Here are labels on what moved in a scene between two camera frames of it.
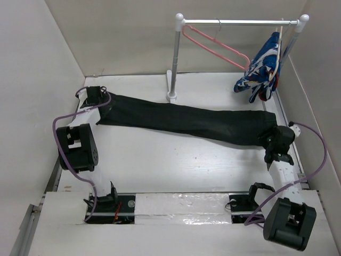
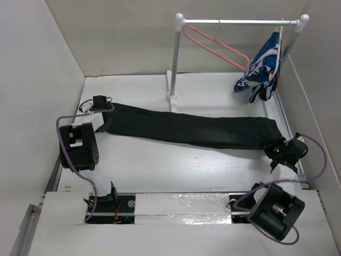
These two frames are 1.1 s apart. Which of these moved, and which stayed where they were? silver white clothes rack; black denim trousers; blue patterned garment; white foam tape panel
Moved: black denim trousers
Stayed: silver white clothes rack; white foam tape panel; blue patterned garment
